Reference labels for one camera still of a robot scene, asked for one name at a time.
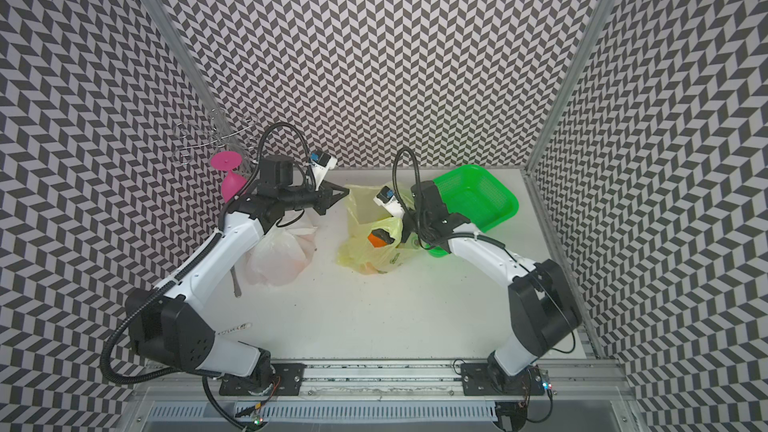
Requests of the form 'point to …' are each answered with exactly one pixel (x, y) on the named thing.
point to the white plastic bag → (281, 255)
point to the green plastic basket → (473, 192)
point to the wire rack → (219, 132)
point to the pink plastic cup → (231, 184)
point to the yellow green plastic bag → (357, 251)
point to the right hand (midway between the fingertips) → (385, 222)
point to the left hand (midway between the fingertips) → (346, 194)
